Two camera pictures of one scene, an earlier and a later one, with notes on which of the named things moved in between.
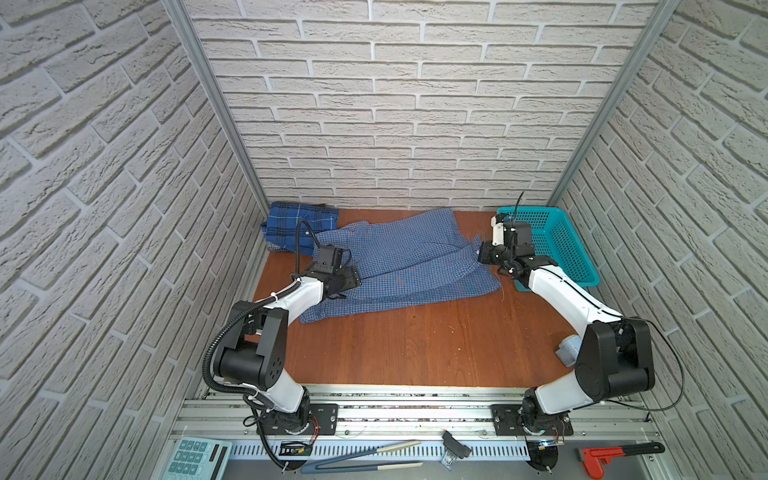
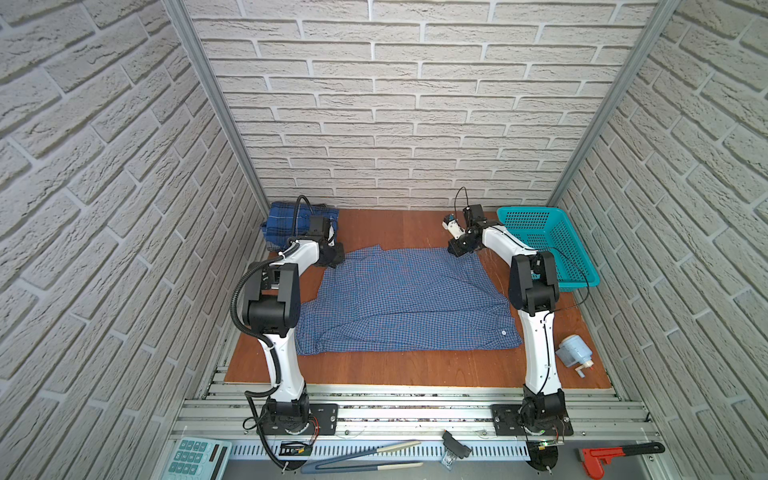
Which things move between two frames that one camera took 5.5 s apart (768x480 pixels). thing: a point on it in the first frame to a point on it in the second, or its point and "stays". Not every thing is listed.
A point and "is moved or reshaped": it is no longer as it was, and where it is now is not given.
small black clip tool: [454, 446] stays
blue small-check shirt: [402, 258] is moved or reshaped
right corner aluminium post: [661, 13] stays
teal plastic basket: [555, 239] stays
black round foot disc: [542, 458] stays
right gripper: [487, 250] to [457, 248]
